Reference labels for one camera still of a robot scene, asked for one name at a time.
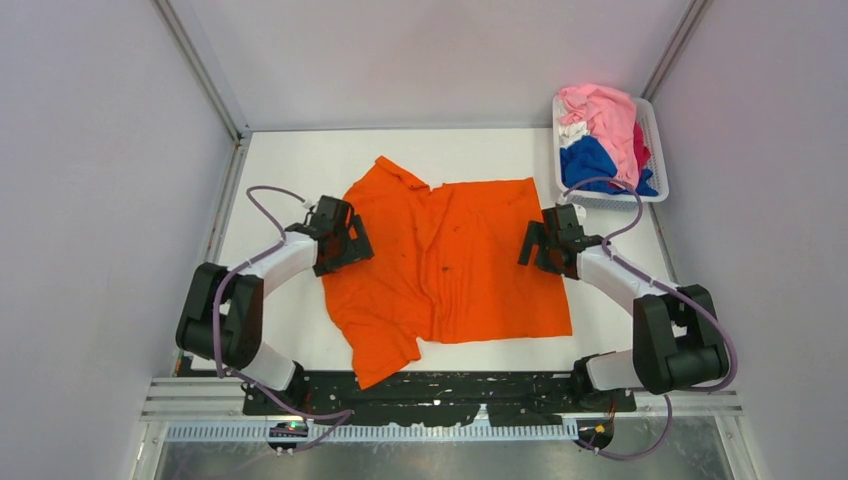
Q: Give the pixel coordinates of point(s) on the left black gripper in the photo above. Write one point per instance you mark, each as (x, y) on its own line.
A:
(359, 245)

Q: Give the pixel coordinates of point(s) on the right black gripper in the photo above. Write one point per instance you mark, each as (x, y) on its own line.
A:
(536, 234)

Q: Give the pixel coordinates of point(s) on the orange t shirt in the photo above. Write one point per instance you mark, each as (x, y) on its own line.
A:
(445, 268)

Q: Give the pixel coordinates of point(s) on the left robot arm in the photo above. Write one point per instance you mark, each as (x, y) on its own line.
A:
(222, 317)

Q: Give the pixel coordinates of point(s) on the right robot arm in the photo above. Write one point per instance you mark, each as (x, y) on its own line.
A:
(676, 341)

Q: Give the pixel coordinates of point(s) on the blue t shirt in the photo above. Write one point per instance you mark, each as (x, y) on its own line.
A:
(587, 159)

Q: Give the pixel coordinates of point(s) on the white t shirt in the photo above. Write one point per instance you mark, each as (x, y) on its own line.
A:
(570, 133)

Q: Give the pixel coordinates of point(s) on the crimson t shirt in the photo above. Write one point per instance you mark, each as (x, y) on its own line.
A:
(642, 152)

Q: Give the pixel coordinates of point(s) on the pink t shirt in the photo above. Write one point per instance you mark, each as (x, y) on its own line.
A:
(611, 115)

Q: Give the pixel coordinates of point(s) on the white plastic laundry basket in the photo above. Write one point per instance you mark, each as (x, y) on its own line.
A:
(645, 118)

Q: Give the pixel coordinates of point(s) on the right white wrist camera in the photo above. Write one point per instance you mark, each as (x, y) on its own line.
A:
(579, 210)

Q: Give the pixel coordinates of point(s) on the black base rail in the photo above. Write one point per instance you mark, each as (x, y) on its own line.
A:
(438, 398)

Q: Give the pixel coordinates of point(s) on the white slotted cable duct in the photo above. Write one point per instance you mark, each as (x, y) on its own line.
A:
(300, 432)

